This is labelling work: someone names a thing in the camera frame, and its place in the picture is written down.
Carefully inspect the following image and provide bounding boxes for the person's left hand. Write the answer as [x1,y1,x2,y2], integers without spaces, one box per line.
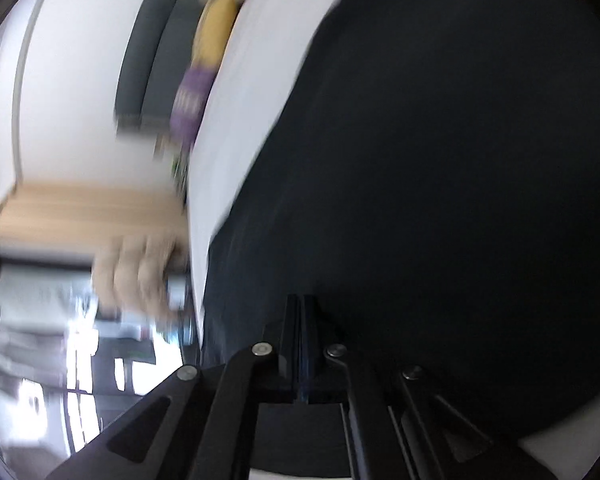
[91,234,191,322]

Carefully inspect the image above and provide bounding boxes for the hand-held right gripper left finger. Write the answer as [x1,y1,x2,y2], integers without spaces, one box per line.
[45,295,302,480]

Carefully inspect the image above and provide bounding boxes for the yellow and purple doll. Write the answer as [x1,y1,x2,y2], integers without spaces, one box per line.
[169,0,241,153]

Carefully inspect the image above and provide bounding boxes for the glass window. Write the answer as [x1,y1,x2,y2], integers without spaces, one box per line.
[0,254,201,466]

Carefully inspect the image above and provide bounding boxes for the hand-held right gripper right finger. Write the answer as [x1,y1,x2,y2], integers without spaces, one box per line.
[302,295,556,480]

